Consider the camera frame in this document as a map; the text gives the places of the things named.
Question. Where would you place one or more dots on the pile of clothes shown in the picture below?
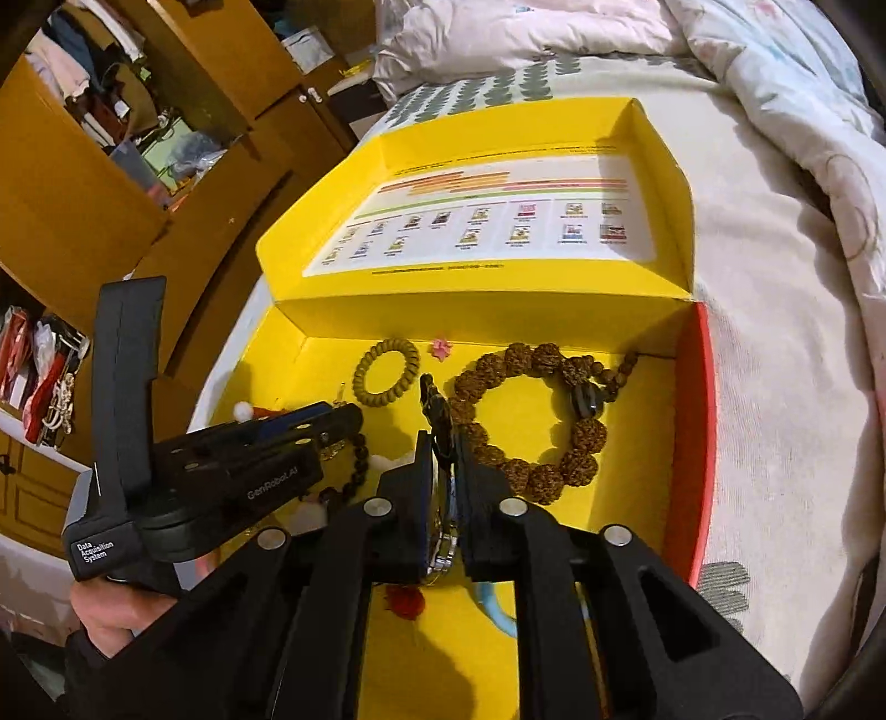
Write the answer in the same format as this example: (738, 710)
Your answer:
(104, 69)

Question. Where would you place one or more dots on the yellow cardboard box red sides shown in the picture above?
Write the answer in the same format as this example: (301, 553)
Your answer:
(554, 325)

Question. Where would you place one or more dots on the red and white bags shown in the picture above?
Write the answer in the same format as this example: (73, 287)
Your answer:
(41, 374)

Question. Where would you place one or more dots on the light blue bangle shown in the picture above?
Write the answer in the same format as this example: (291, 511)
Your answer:
(502, 616)

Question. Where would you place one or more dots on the wristwatch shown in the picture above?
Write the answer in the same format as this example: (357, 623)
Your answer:
(437, 415)

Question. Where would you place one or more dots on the pink quilt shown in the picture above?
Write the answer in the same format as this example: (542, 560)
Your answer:
(484, 34)

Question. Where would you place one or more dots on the person's left hand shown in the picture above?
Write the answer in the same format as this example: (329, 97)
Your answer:
(111, 609)

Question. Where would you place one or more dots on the wooden wardrobe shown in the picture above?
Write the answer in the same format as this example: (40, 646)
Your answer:
(69, 208)

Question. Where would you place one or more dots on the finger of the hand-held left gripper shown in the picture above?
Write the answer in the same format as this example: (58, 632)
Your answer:
(304, 426)
(242, 498)

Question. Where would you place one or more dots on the person's left forearm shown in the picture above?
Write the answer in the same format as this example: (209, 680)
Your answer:
(86, 682)

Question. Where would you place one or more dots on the small pink flower charm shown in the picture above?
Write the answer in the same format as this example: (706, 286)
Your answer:
(440, 348)

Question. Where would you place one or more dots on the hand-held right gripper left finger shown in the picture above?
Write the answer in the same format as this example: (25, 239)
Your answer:
(415, 498)

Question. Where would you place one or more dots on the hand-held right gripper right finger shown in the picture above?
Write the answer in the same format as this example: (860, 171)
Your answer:
(477, 512)

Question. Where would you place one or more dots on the floral white quilt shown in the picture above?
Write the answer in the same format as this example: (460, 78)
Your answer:
(782, 83)

